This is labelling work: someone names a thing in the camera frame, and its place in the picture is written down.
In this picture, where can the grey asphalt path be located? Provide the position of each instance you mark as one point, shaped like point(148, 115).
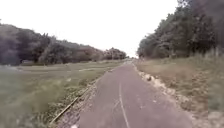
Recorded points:
point(133, 103)

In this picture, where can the gravel strip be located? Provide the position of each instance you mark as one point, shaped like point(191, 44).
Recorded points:
point(78, 105)

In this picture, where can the sandy gravel edge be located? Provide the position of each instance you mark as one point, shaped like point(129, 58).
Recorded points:
point(163, 88)

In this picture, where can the row of trees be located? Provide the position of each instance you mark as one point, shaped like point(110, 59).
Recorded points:
point(50, 50)

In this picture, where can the dry grass verge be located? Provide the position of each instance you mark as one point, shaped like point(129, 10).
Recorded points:
point(190, 78)

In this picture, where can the tall dense wood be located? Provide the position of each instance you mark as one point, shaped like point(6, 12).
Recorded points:
point(186, 33)

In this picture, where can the green grass field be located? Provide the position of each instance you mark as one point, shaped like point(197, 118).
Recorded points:
point(30, 90)

